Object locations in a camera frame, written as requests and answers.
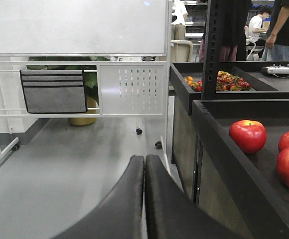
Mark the black produce display stand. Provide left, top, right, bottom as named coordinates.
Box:
left=170, top=0, right=289, bottom=239

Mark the person in black shirt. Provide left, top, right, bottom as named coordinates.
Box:
left=262, top=0, right=289, bottom=61

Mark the seated person in white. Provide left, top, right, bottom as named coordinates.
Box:
left=248, top=6, right=272, bottom=46

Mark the green potted plant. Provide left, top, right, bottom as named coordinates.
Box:
left=26, top=56, right=112, bottom=105

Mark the white rolling whiteboard stand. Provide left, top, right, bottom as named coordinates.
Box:
left=0, top=0, right=172, bottom=161

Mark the pile of small fruits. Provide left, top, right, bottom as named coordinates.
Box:
left=184, top=71, right=252, bottom=92

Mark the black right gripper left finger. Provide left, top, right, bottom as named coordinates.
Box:
left=54, top=156, right=145, bottom=239

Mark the grey fabric pocket organizer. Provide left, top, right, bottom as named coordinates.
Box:
left=20, top=70, right=88, bottom=114

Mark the white remote controller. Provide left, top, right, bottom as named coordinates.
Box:
left=261, top=65, right=289, bottom=75

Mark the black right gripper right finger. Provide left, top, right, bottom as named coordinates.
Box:
left=144, top=154, right=237, bottom=239

